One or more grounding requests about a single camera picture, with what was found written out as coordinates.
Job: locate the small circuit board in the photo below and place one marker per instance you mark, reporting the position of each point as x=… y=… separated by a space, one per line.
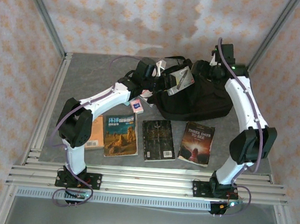
x=81 y=195
x=229 y=204

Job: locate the aluminium frame post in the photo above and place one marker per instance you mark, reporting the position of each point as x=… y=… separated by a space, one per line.
x=273 y=31
x=44 y=14

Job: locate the aluminium front frame rail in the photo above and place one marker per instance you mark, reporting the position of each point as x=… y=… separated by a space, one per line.
x=147 y=181

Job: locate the pink tissue pack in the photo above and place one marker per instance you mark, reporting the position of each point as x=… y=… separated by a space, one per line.
x=137 y=106

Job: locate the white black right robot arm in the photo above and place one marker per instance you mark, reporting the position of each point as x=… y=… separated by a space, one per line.
x=241 y=103

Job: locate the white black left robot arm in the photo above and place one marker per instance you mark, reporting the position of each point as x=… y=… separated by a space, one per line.
x=74 y=152

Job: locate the small teal item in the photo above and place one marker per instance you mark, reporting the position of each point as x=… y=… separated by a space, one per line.
x=126 y=103

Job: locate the Three Days To See book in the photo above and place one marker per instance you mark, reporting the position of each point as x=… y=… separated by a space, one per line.
x=196 y=144

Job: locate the blue desert landscape magazine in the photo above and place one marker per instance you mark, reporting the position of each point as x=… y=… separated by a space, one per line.
x=120 y=138

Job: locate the black fabric backpack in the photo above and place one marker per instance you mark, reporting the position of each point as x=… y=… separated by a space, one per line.
x=197 y=105

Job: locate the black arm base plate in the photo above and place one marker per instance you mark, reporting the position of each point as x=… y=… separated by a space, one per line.
x=96 y=181
x=198 y=188

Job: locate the grey metal sheet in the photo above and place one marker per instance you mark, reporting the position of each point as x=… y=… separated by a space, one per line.
x=143 y=223

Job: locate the black cover paperback book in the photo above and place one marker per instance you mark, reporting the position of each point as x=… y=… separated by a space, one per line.
x=158 y=141

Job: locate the aluminium side frame rail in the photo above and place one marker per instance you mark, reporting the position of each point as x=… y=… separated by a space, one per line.
x=49 y=109

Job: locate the small white packet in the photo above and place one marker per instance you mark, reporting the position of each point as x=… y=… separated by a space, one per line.
x=152 y=104

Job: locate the orange cover paperback book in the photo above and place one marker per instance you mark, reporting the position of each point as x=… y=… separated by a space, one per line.
x=97 y=133

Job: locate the small white carded pack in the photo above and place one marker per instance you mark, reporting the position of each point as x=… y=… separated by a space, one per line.
x=146 y=93

